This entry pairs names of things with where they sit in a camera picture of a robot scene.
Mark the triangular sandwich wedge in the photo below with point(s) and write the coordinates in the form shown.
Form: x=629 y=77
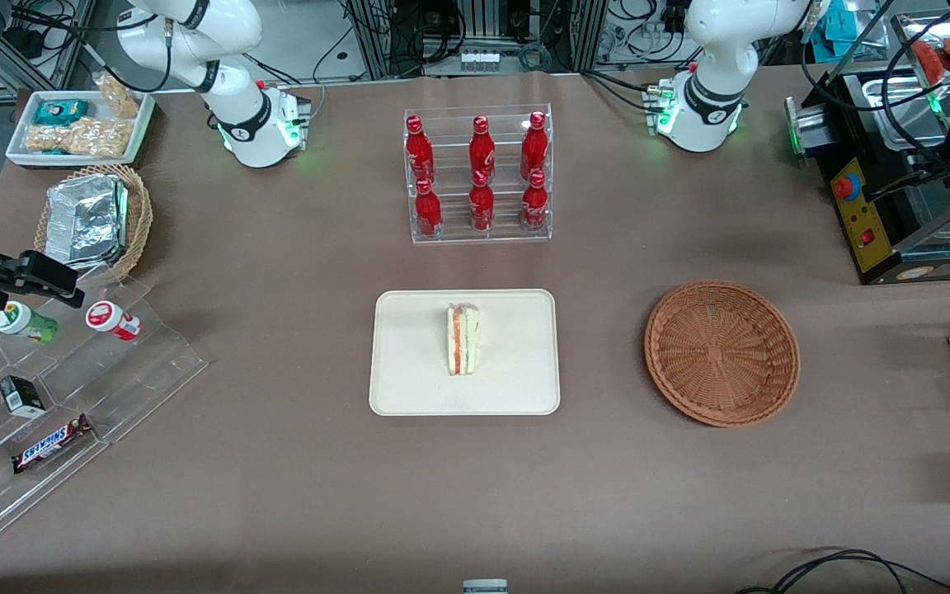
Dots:
x=463 y=338

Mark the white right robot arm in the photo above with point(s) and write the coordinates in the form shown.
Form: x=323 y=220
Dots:
x=240 y=82

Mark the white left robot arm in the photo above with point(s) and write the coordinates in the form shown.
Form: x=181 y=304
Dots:
x=718 y=49

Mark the light tan wicker basket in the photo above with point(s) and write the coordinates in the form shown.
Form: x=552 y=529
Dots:
x=142 y=223

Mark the white rectangular snack tray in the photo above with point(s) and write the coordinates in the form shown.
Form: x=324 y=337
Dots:
x=71 y=162

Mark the brown round wicker basket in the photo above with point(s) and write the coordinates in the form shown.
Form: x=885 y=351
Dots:
x=722 y=355

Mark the cream rectangular tray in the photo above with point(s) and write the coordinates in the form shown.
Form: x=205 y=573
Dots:
x=409 y=384

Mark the large steel food pan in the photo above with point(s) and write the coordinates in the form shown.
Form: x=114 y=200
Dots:
x=933 y=216

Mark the green-label cup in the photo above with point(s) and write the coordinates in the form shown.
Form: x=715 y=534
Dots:
x=25 y=322

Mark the silver foil packet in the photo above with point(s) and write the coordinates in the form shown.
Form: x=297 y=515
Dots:
x=87 y=219

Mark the red-label cup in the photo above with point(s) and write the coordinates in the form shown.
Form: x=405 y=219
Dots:
x=112 y=320

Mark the black food warmer appliance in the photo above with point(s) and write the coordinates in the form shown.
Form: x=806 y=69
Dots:
x=875 y=239

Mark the red food packet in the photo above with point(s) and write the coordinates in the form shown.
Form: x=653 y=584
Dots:
x=941 y=56

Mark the small black carton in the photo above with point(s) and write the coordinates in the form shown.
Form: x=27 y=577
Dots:
x=21 y=396

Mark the clear acrylic stepped display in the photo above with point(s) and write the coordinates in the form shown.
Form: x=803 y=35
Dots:
x=145 y=371

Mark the peanut snack bar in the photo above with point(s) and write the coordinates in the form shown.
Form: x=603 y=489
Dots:
x=46 y=139

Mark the clear peanut snack bag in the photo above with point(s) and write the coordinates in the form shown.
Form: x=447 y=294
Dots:
x=100 y=137
x=120 y=97

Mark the teal snack packet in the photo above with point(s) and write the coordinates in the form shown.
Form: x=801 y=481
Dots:
x=61 y=111

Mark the snickers chocolate bar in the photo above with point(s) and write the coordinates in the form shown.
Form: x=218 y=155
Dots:
x=53 y=444

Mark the teal box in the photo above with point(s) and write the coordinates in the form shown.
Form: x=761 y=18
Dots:
x=838 y=21

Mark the red cola bottle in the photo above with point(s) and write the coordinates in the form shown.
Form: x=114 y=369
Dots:
x=534 y=205
x=419 y=153
x=482 y=148
x=481 y=206
x=428 y=213
x=533 y=147

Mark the clear acrylic bottle rack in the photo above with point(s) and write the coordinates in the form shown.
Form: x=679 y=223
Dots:
x=508 y=235

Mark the white power strip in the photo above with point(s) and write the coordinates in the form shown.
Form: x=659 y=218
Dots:
x=479 y=59

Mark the grey box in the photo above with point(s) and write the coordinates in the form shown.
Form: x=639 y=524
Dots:
x=485 y=586

